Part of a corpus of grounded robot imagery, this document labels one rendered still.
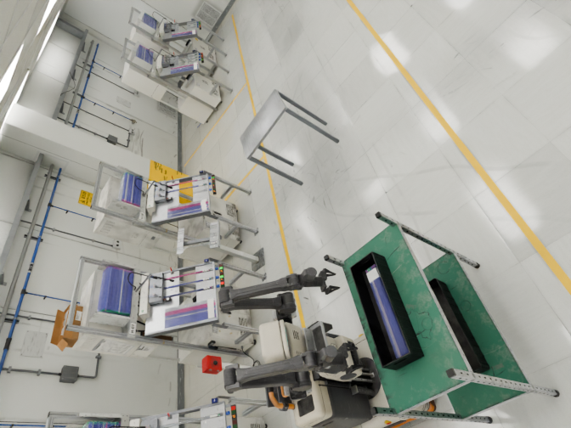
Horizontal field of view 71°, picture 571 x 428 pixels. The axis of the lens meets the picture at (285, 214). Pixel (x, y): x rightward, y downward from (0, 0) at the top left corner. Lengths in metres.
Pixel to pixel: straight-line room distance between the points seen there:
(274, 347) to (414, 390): 0.71
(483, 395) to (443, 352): 0.63
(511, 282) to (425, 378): 1.16
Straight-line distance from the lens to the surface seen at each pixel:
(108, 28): 11.01
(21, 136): 6.92
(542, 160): 3.21
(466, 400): 2.65
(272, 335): 2.22
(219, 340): 4.41
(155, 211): 5.15
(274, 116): 4.25
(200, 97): 8.05
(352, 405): 2.92
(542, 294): 2.92
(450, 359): 2.01
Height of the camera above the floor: 2.70
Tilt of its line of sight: 34 degrees down
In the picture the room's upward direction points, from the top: 67 degrees counter-clockwise
